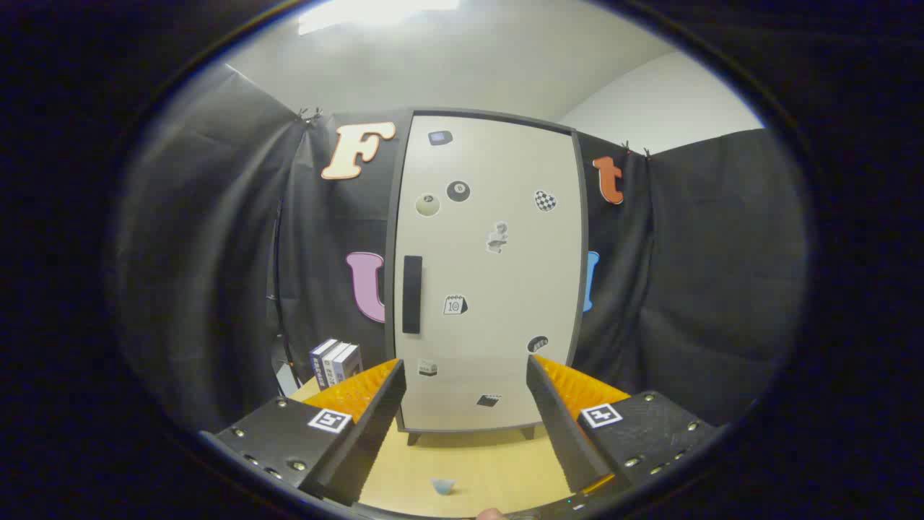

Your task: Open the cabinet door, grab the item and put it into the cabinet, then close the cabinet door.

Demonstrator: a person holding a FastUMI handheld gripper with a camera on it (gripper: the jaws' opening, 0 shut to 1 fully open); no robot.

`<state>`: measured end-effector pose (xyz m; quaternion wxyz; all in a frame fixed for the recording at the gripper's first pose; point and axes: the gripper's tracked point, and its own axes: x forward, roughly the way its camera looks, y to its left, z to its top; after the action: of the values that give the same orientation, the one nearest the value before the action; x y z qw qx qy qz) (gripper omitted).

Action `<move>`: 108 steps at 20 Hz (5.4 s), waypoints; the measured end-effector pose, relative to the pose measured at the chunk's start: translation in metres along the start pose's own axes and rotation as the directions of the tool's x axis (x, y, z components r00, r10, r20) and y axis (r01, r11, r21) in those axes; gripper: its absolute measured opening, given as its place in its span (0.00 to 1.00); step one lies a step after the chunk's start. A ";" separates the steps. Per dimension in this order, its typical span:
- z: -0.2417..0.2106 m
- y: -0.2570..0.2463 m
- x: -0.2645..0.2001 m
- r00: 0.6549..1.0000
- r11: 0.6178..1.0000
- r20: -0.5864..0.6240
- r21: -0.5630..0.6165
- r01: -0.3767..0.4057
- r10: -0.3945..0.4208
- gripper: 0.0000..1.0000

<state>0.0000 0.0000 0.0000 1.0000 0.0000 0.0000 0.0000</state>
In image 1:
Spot black door handle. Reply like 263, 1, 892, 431
402, 255, 423, 334

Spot black backdrop cloth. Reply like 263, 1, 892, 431
115, 64, 809, 434

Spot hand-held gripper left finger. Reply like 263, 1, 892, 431
199, 357, 407, 506

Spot grey cabinet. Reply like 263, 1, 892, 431
385, 108, 589, 446

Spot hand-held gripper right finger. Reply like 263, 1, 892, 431
526, 354, 717, 499

